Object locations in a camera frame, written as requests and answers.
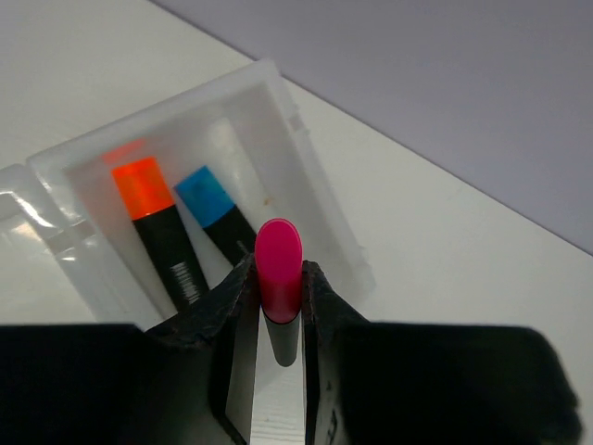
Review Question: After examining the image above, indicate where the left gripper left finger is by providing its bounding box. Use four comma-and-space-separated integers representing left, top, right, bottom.
1, 257, 258, 444

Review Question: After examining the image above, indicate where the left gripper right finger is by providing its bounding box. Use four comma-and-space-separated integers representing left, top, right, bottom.
301, 261, 582, 444

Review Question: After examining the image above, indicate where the pink highlighter marker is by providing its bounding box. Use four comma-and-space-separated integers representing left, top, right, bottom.
255, 218, 303, 367

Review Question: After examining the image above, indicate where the blue highlighter marker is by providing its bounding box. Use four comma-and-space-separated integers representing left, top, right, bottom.
174, 166, 256, 266

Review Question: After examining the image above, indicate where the orange highlighter marker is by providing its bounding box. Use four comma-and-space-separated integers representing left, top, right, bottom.
111, 157, 209, 312

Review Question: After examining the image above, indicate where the white three-compartment plastic tray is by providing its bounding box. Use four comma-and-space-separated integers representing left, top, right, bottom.
1, 60, 373, 329

